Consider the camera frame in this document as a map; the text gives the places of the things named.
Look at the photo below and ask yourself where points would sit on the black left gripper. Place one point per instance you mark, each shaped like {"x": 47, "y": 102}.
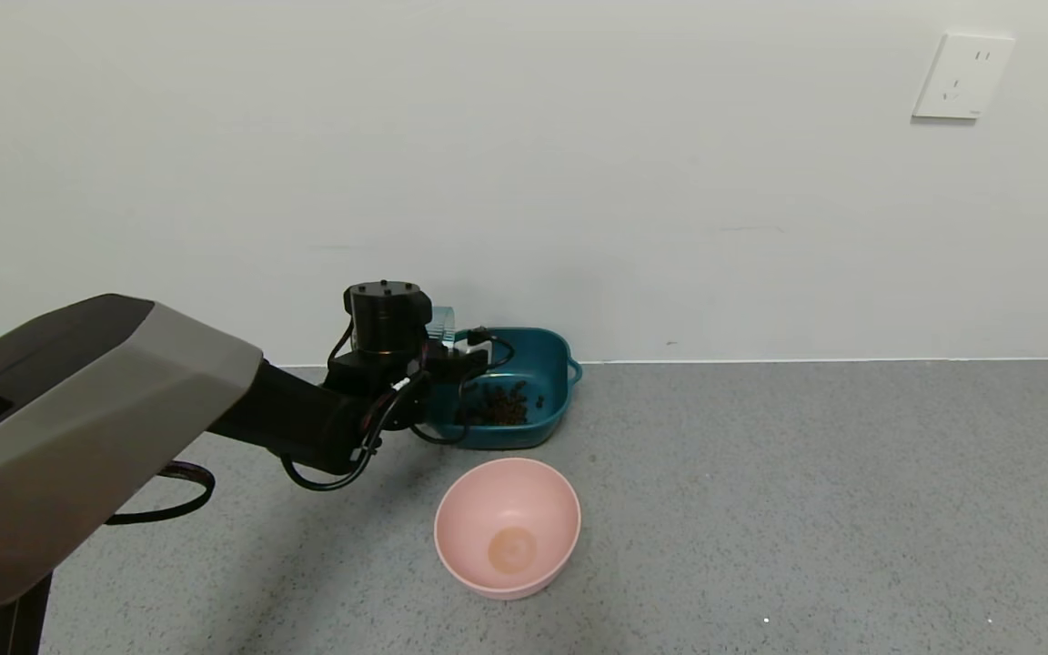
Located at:
{"x": 464, "y": 357}

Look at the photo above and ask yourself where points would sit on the transparent teal ribbed cup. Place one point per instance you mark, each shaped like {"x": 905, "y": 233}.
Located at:
{"x": 442, "y": 326}

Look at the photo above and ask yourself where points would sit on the brown pellets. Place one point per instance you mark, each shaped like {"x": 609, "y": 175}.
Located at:
{"x": 506, "y": 405}

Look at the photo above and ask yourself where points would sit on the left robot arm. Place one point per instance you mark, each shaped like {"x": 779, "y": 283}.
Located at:
{"x": 78, "y": 437}

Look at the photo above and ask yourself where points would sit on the pink round bowl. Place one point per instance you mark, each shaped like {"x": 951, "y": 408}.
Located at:
{"x": 506, "y": 528}

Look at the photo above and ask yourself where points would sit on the teal square plastic basin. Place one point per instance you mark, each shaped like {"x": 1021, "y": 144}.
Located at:
{"x": 551, "y": 364}

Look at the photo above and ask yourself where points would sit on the white wall socket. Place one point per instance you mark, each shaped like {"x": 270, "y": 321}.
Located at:
{"x": 962, "y": 77}

